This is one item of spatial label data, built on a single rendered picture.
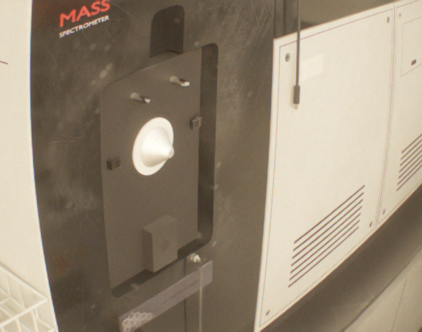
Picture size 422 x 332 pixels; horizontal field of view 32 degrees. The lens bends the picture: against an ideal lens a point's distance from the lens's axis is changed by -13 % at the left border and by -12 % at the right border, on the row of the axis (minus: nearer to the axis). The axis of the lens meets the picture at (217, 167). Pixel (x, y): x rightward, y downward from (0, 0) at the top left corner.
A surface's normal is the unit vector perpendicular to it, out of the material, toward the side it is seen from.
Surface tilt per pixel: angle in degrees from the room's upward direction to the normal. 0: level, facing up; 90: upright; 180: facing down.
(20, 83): 90
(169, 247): 90
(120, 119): 90
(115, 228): 90
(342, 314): 0
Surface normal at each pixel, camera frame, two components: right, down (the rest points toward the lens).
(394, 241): 0.03, -0.89
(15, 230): -0.61, 0.35
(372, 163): 0.79, 0.30
